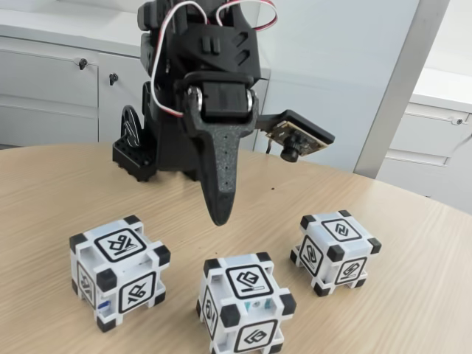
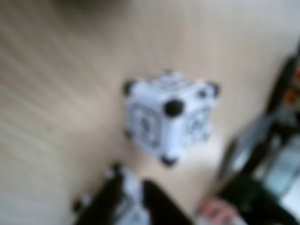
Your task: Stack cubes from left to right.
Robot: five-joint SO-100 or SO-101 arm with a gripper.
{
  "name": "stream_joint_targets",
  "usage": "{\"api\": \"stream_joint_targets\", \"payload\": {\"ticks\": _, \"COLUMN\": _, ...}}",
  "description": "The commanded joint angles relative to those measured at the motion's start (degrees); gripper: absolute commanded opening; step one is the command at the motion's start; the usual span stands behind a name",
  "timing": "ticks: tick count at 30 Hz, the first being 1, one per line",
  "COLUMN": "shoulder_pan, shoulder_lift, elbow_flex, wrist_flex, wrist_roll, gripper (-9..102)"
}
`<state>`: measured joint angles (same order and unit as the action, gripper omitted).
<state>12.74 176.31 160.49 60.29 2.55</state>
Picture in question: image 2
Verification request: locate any person's hand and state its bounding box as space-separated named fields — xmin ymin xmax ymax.
xmin=197 ymin=197 xmax=240 ymax=225

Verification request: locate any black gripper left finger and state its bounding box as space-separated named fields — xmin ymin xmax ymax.
xmin=75 ymin=165 xmax=129 ymax=225

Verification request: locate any white cube bolt symbol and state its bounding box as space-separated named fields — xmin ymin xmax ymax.
xmin=122 ymin=68 xmax=221 ymax=168

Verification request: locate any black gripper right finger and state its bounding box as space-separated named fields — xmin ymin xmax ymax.
xmin=140 ymin=180 xmax=191 ymax=225

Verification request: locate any black device with orange parts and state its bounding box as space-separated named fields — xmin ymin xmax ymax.
xmin=264 ymin=52 xmax=300 ymax=146

